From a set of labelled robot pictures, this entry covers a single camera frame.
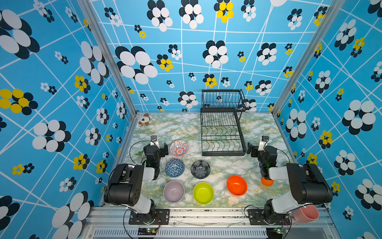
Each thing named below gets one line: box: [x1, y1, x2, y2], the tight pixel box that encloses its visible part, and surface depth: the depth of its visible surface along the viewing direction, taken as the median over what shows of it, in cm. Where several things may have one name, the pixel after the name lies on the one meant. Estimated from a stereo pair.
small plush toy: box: [138, 113, 151, 127], surface depth 114 cm
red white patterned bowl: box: [169, 140, 190, 157], surface depth 98 cm
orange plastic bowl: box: [226, 175, 248, 197], surface depth 82 cm
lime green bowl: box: [192, 181, 215, 205], surface depth 82 cm
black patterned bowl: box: [190, 159, 211, 180], surface depth 89 cm
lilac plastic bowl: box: [163, 180, 186, 204], surface depth 81 cm
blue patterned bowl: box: [165, 158, 186, 178], surface depth 90 cm
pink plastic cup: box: [293, 204, 320, 223], surface depth 67 cm
